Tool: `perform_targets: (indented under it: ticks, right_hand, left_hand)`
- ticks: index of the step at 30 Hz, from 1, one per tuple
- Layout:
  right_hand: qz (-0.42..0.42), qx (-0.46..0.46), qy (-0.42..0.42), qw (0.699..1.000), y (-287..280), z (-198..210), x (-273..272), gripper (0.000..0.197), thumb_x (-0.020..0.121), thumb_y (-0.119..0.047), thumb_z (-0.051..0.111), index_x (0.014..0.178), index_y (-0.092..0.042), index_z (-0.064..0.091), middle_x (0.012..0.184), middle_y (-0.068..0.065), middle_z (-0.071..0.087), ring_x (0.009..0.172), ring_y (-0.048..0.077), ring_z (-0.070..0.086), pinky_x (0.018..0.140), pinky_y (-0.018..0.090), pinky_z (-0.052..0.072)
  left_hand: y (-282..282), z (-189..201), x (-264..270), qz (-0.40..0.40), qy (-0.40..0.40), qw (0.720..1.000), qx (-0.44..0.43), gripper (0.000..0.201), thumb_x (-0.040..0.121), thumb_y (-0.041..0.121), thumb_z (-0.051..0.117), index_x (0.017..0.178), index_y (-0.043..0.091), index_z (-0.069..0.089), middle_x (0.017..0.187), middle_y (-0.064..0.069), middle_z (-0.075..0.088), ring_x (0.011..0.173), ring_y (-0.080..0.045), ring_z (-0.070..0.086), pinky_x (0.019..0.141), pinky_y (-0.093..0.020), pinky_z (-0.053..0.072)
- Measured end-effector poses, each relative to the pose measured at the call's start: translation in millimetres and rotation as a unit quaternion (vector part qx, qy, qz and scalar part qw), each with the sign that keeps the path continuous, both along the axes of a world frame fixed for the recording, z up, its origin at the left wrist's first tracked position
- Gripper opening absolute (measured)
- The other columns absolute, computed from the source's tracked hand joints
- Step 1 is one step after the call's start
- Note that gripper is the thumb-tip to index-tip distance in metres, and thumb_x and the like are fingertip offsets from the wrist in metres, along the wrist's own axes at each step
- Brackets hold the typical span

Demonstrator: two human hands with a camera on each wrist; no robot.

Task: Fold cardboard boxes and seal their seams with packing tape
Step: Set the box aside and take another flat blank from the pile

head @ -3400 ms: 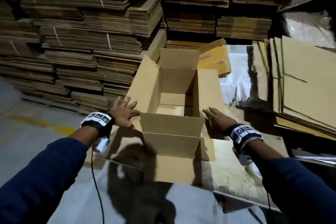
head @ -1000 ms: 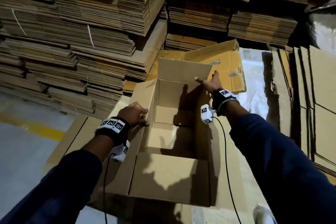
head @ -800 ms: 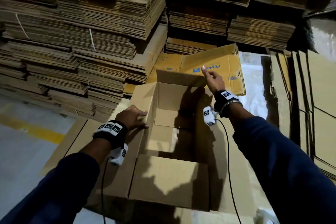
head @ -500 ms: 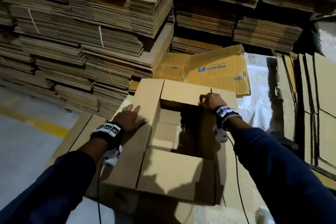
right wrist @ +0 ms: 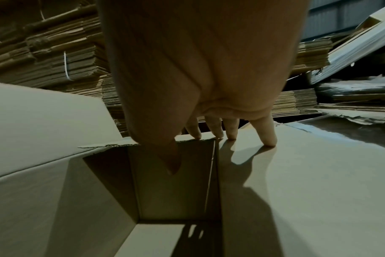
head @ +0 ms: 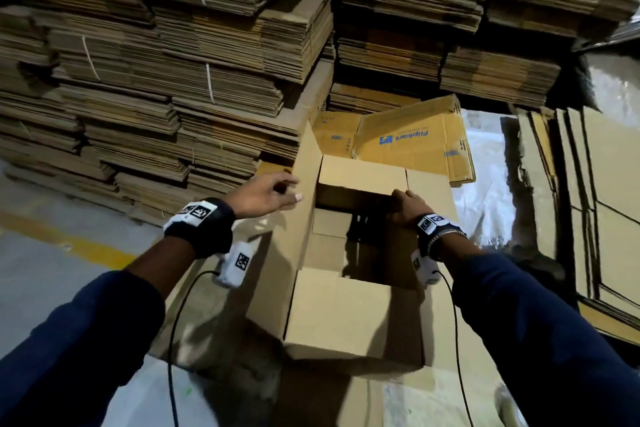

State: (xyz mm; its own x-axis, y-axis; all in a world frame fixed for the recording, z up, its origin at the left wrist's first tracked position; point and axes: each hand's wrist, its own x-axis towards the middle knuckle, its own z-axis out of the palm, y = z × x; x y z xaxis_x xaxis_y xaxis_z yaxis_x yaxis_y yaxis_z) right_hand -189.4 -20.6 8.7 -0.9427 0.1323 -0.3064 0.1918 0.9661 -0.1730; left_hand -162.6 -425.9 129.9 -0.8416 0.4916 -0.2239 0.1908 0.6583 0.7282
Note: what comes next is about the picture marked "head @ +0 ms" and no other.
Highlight person's left hand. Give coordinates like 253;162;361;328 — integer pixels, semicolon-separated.
222;171;304;221

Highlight person's right hand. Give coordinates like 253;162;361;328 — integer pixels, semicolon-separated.
390;189;436;226

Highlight brown cardboard box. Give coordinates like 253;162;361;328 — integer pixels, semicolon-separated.
245;149;463;365

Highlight person's left forearm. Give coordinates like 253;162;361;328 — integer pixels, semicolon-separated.
0;236;196;427

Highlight person's right forearm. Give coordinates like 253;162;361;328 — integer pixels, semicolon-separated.
435;236;640;427

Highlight stacks of flat cardboard bundles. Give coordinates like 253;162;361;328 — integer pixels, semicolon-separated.
0;0;640;230

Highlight pile of brown cartons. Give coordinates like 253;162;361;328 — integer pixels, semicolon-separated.
515;106;640;349

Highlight black right wrist band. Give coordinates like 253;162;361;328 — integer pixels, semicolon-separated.
413;211;468;260

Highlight black wrist band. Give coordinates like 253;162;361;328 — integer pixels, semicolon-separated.
163;197;238;260
413;211;468;260

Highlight black left wrist band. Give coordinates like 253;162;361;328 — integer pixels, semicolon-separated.
163;197;238;260

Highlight yellow carton with blue print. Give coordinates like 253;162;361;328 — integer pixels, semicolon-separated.
352;93;478;187

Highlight white plastic sack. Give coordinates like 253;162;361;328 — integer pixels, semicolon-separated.
450;109;547;255

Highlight plywood work board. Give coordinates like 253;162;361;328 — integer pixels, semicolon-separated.
150;232;513;427

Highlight clear plastic sheet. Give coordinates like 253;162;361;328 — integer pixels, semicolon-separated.
585;49;640;129

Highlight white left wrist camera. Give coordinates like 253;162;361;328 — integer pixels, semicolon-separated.
213;240;259;290

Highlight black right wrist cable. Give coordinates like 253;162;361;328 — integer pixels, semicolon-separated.
437;270;477;427

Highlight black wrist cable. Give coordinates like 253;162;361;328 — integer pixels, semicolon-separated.
437;270;477;427
164;268;217;427

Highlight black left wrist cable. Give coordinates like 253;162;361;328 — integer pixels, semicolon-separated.
164;268;217;427

